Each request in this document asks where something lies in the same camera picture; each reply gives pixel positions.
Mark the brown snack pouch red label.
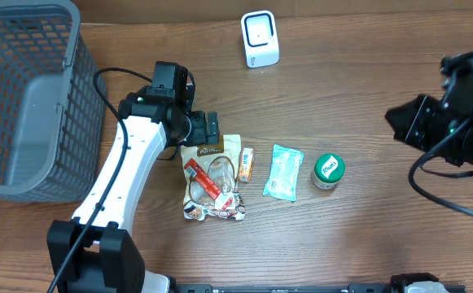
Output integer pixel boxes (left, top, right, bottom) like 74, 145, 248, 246
181, 134, 246, 221

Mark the small orange box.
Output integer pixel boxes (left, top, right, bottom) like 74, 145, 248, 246
238, 147, 255, 183

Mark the light green wipes packet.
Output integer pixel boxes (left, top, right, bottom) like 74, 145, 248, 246
263, 144, 304, 202

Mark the green lid white jar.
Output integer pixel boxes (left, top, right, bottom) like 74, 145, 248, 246
311, 153, 346, 190

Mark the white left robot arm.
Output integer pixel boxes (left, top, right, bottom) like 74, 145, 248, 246
46, 61, 220, 293

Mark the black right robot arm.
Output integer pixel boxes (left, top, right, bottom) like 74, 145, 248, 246
385, 51, 473, 166

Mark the white barcode scanner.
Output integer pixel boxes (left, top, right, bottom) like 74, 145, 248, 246
240, 10, 280, 68

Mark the grey plastic mesh basket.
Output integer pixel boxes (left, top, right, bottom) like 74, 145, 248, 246
0, 1, 105, 202

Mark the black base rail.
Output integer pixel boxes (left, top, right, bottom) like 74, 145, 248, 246
169, 273, 467, 293

